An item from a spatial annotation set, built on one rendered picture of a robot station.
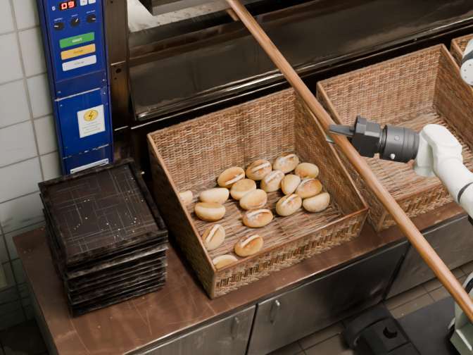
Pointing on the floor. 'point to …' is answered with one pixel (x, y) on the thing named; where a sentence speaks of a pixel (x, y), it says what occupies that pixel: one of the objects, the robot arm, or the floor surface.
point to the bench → (241, 294)
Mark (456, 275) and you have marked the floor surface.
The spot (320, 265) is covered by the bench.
